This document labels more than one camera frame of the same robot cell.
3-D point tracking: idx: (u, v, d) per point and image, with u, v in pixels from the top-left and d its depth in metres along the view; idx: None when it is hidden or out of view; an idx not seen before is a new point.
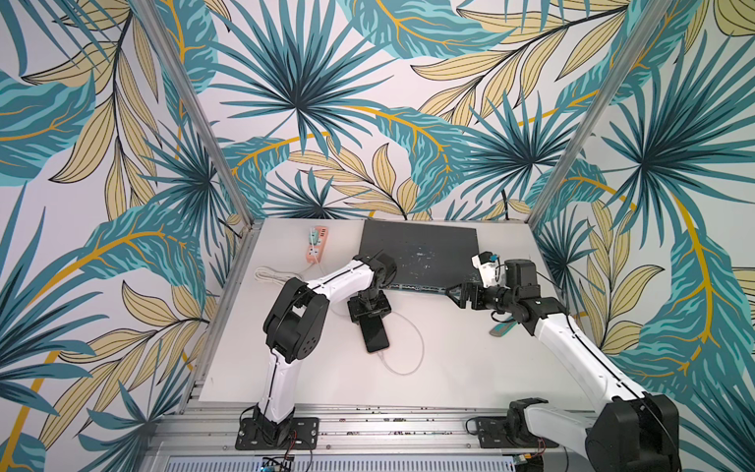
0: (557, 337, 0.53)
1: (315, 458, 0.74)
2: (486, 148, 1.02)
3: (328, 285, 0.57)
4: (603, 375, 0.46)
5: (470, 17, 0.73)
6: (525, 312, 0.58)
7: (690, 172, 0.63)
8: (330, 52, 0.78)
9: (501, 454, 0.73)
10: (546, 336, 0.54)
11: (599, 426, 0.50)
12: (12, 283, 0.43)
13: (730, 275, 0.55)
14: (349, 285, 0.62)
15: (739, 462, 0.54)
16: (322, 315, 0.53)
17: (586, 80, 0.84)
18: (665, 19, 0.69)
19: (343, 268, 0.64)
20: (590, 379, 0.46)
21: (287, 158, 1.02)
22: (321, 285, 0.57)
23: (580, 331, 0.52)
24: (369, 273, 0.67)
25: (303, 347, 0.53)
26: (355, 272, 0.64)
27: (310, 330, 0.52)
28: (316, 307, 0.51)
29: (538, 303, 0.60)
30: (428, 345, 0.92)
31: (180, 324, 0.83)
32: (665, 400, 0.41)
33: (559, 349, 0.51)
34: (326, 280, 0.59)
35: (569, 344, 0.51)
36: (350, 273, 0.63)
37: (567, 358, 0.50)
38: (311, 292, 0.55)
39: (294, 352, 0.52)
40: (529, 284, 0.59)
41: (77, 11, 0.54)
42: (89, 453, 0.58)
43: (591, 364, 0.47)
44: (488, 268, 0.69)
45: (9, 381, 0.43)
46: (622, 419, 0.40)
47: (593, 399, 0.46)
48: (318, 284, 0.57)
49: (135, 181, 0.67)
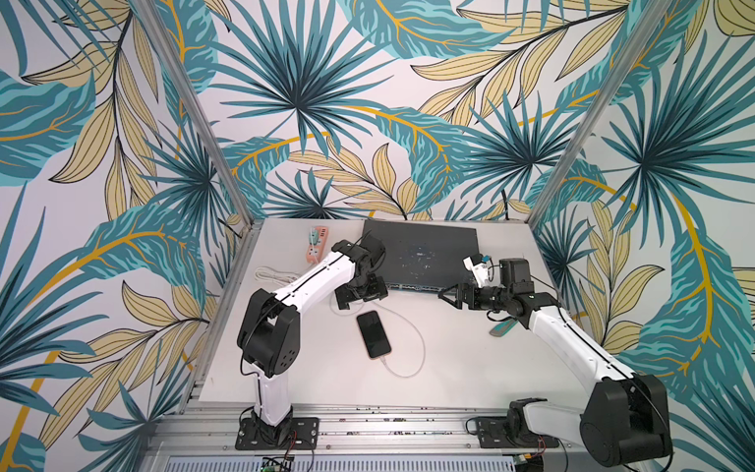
0: (550, 326, 0.54)
1: (316, 458, 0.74)
2: (487, 148, 1.02)
3: (300, 292, 0.52)
4: (593, 358, 0.47)
5: (470, 17, 0.73)
6: (519, 306, 0.60)
7: (690, 172, 0.63)
8: (330, 52, 0.78)
9: (501, 454, 0.73)
10: (540, 327, 0.55)
11: (591, 408, 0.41)
12: (12, 283, 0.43)
13: (730, 274, 0.55)
14: (327, 285, 0.57)
15: (740, 462, 0.54)
16: (294, 328, 0.49)
17: (585, 80, 0.84)
18: (665, 19, 0.69)
19: (318, 267, 0.57)
20: (581, 362, 0.47)
21: (288, 158, 1.02)
22: (291, 295, 0.51)
23: (572, 321, 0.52)
24: (351, 268, 0.62)
25: (278, 363, 0.49)
26: (330, 270, 0.58)
27: (283, 347, 0.49)
28: (283, 324, 0.46)
29: (531, 296, 0.62)
30: (428, 345, 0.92)
31: (180, 324, 0.83)
32: (654, 380, 0.43)
33: (552, 339, 0.52)
34: (297, 287, 0.53)
35: (561, 332, 0.53)
36: (324, 273, 0.57)
37: (559, 347, 0.51)
38: (277, 303, 0.49)
39: (271, 369, 0.48)
40: (524, 281, 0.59)
41: (77, 11, 0.54)
42: (88, 453, 0.58)
43: (581, 349, 0.49)
44: (482, 269, 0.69)
45: (9, 381, 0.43)
46: (611, 396, 0.41)
47: (587, 385, 0.46)
48: (286, 294, 0.51)
49: (134, 181, 0.67)
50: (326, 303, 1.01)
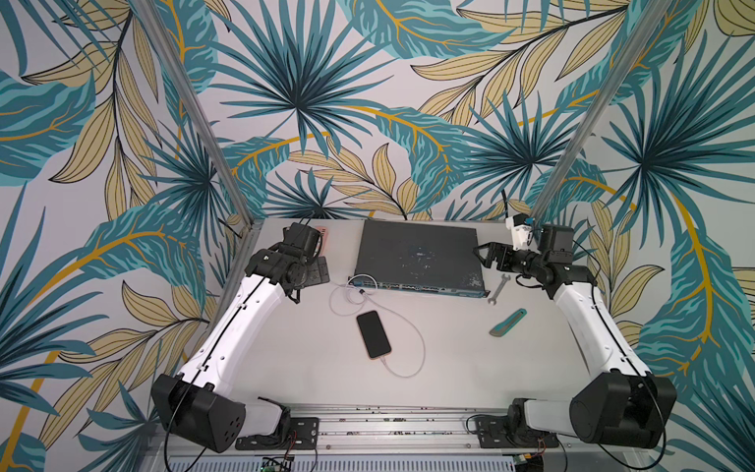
0: (576, 303, 0.51)
1: (319, 458, 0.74)
2: (487, 148, 1.02)
3: (215, 356, 0.41)
4: (609, 347, 0.45)
5: (470, 17, 0.73)
6: (551, 274, 0.56)
7: (690, 172, 0.63)
8: (330, 52, 0.78)
9: (501, 454, 0.73)
10: (565, 303, 0.52)
11: (587, 389, 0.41)
12: (12, 283, 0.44)
13: (730, 275, 0.55)
14: (253, 324, 0.46)
15: (740, 462, 0.54)
16: (219, 406, 0.40)
17: (586, 80, 0.84)
18: (665, 19, 0.69)
19: (231, 311, 0.45)
20: (595, 346, 0.46)
21: (288, 158, 1.02)
22: (204, 370, 0.40)
23: (603, 304, 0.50)
24: (272, 289, 0.48)
25: (221, 440, 0.42)
26: (247, 309, 0.46)
27: (217, 427, 0.40)
28: (202, 411, 0.37)
29: (566, 269, 0.57)
30: (428, 344, 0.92)
31: (180, 324, 0.83)
32: (666, 383, 0.41)
33: (573, 317, 0.50)
34: (210, 349, 0.42)
35: (585, 313, 0.50)
36: (243, 315, 0.45)
37: (578, 326, 0.49)
38: (190, 383, 0.39)
39: (216, 448, 0.42)
40: (562, 251, 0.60)
41: (77, 11, 0.54)
42: (89, 453, 0.58)
43: (601, 334, 0.47)
44: (521, 233, 0.64)
45: (9, 381, 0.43)
46: (614, 388, 0.40)
47: (593, 369, 0.45)
48: (198, 368, 0.40)
49: (135, 181, 0.67)
50: (326, 303, 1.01)
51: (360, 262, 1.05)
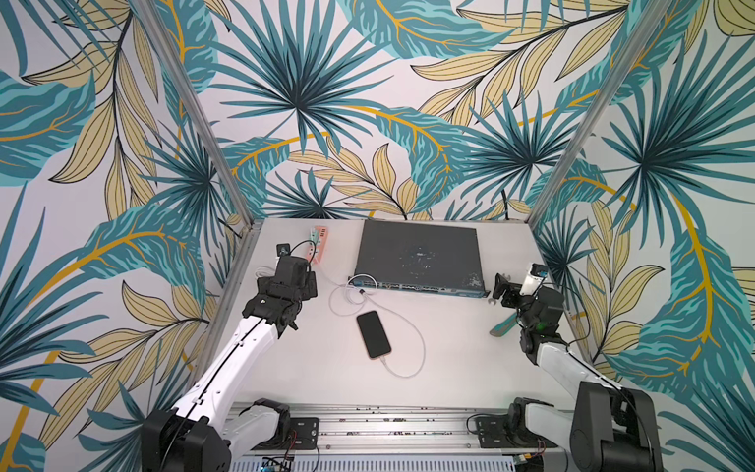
0: (551, 352, 0.59)
1: (320, 458, 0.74)
2: (486, 148, 1.02)
3: (211, 392, 0.43)
4: (585, 371, 0.52)
5: (470, 17, 0.73)
6: (530, 344, 0.64)
7: (690, 171, 0.63)
8: (330, 52, 0.78)
9: (501, 454, 0.73)
10: (545, 357, 0.60)
11: (577, 417, 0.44)
12: (12, 283, 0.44)
13: (730, 274, 0.55)
14: (248, 361, 0.49)
15: (740, 462, 0.54)
16: (211, 442, 0.39)
17: (586, 80, 0.84)
18: (665, 19, 0.69)
19: (228, 349, 0.48)
20: (577, 378, 0.50)
21: (288, 158, 1.02)
22: (200, 403, 0.41)
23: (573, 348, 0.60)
24: (268, 329, 0.52)
25: None
26: (244, 348, 0.48)
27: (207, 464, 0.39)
28: (195, 445, 0.37)
29: (543, 337, 0.66)
30: (428, 344, 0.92)
31: (180, 324, 0.83)
32: (641, 394, 0.44)
33: (553, 363, 0.57)
34: (207, 385, 0.43)
35: (560, 356, 0.57)
36: (239, 353, 0.47)
37: (559, 369, 0.55)
38: (182, 421, 0.39)
39: None
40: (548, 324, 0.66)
41: (77, 11, 0.54)
42: (89, 453, 0.58)
43: (574, 366, 0.53)
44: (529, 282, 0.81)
45: (9, 381, 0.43)
46: (593, 395, 0.44)
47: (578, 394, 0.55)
48: (194, 403, 0.41)
49: (135, 181, 0.67)
50: (326, 303, 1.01)
51: (360, 262, 1.05)
